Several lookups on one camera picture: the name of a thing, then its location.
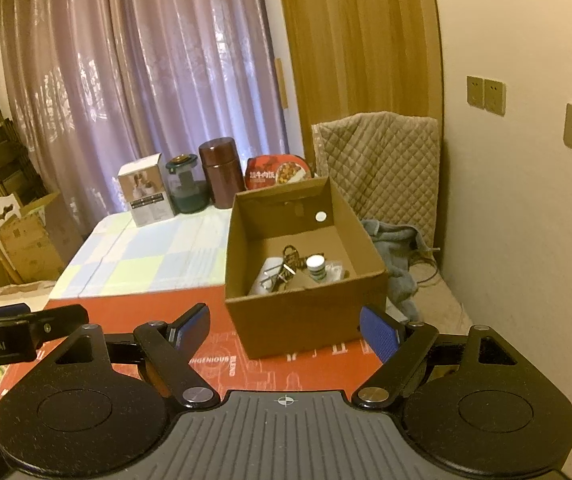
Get green white pill bottle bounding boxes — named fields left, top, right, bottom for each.
left=306, top=254, right=326, bottom=283

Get metal wire rack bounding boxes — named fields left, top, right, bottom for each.
left=260, top=264, right=295, bottom=292

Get brown tiger toy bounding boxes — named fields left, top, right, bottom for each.
left=282, top=245, right=307, bottom=281

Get cardboard boxes on floor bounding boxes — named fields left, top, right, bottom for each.
left=0, top=192, right=83, bottom=283

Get checked pastel tablecloth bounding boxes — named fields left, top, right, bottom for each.
left=50, top=206, right=231, bottom=300

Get grey towel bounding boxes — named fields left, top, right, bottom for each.
left=361, top=219, right=439, bottom=322

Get white product box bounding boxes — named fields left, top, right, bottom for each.
left=118, top=153, right=175, bottom=228

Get green glass jar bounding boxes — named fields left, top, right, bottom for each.
left=166, top=154, right=210, bottom=214

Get brown cardboard box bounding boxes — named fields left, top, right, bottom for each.
left=225, top=178, right=388, bottom=359

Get brown metal canister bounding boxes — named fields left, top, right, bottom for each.
left=198, top=136, right=245, bottom=209

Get purple curtain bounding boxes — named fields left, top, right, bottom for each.
left=0, top=0, right=288, bottom=232

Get red beef rice bowl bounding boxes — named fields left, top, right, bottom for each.
left=245, top=154, right=312, bottom=191

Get wooden door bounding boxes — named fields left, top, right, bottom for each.
left=282, top=0, right=443, bottom=162

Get wall socket pair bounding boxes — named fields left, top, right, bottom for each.
left=466, top=76, right=506, bottom=116

